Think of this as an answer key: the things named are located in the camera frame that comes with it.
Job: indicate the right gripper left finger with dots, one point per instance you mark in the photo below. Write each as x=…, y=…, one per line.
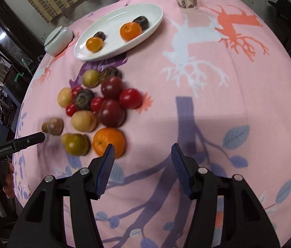
x=41, y=223

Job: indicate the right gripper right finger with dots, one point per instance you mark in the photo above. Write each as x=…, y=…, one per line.
x=245, y=222

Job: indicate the brownish round passion fruit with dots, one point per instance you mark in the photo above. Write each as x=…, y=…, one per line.
x=54, y=126

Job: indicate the small yellow fruit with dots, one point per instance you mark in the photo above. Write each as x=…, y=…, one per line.
x=64, y=138

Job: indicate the green yellow tomato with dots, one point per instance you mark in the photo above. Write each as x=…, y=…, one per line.
x=77, y=145

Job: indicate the red cherry tomato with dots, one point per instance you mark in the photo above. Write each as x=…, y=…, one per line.
x=71, y=109
x=75, y=91
x=96, y=104

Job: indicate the yellow round fruit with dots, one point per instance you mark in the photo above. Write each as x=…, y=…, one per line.
x=65, y=97

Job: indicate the tan melon pear fruit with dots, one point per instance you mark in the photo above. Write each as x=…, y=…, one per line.
x=84, y=121

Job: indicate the large orange tangerine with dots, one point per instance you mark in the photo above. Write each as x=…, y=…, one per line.
x=106, y=136

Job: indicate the dark purple plum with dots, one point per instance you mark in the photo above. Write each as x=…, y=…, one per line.
x=111, y=114
x=112, y=87

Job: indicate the dark wrinkled fruit top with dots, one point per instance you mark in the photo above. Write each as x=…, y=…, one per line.
x=109, y=72

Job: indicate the dark brown wrinkled fruit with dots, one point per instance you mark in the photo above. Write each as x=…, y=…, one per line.
x=83, y=99

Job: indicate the dark wooden cabinet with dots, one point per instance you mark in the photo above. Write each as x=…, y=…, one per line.
x=19, y=49

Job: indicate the white lidded ceramic jar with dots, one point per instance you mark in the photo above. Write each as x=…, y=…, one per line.
x=58, y=40

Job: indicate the small tangerine on plate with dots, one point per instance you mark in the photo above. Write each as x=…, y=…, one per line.
x=94, y=44

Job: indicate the dark fruit on plate left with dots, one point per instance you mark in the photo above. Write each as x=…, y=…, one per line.
x=100, y=35

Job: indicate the dark fruit on plate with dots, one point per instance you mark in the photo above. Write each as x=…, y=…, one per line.
x=100, y=35
x=142, y=21

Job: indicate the tangerine on plate right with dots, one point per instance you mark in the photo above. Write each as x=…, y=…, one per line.
x=130, y=31

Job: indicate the dark fruit on plate right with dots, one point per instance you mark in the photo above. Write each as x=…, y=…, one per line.
x=142, y=21

